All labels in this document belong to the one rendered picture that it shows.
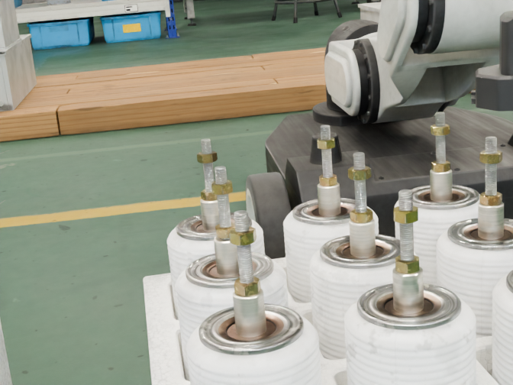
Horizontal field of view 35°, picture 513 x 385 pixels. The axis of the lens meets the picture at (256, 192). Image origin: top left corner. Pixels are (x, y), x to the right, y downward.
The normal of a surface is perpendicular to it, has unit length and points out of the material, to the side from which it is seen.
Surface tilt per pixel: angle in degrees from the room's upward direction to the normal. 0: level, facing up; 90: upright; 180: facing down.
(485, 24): 121
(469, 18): 112
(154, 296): 0
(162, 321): 0
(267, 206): 43
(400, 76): 144
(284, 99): 90
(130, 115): 90
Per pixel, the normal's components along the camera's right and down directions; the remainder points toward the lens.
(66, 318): -0.08, -0.95
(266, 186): -0.07, -0.81
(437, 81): 0.10, 0.00
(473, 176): 0.04, -0.47
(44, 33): 0.11, 0.32
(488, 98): -0.85, 0.22
